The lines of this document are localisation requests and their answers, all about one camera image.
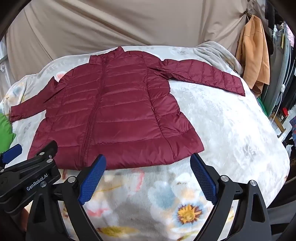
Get green cloth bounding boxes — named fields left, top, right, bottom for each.
left=0, top=113, right=16, bottom=150

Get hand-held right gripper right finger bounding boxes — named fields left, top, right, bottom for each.
left=190, top=153, right=272, bottom=241

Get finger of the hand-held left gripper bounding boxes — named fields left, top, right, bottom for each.
left=27, top=140, right=59, bottom=165
left=0, top=144, right=23, bottom=167

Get white floral fleece blanket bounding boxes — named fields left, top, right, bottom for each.
left=0, top=45, right=291, bottom=241

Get dark hanging clothes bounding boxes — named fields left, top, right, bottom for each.
left=265, top=0, right=281, bottom=30

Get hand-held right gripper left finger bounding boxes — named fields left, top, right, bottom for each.
left=25, top=154, right=107, bottom=241

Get light grey fleece blanket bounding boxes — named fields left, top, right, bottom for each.
left=195, top=41, right=244, bottom=75

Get orange hanging garment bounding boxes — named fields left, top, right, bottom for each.
left=235, top=14, right=271, bottom=98

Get maroon quilted puffer jacket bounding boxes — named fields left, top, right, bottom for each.
left=10, top=46, right=246, bottom=171

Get white cable with round plug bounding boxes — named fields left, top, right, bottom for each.
left=270, top=84, right=286, bottom=121

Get beige curtain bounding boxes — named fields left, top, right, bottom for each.
left=5, top=0, right=258, bottom=82

